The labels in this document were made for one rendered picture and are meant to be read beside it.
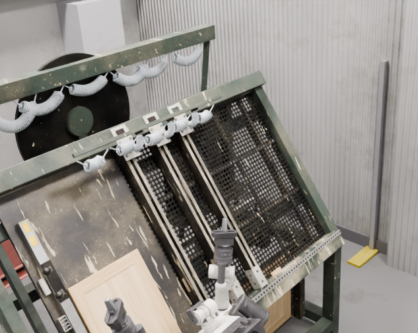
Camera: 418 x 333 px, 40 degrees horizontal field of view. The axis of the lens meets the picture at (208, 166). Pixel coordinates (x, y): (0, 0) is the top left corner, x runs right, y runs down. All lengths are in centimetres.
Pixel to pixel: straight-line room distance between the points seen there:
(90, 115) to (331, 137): 250
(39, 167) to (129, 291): 77
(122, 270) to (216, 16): 344
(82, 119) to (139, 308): 118
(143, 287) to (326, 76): 280
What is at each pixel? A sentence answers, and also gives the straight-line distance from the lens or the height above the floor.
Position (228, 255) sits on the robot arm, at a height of 150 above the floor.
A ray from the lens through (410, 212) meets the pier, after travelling 495.
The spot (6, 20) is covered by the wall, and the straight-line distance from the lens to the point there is 599.
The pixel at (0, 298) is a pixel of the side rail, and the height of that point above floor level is 147.
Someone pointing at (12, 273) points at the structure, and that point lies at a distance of 286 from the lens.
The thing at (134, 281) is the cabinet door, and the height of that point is 124.
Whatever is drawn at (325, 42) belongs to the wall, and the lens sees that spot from 506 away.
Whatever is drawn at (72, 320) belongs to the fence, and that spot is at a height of 126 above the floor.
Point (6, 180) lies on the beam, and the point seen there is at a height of 188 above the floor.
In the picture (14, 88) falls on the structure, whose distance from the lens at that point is 320.
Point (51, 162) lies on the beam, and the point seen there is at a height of 188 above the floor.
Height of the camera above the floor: 297
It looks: 25 degrees down
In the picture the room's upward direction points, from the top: 4 degrees counter-clockwise
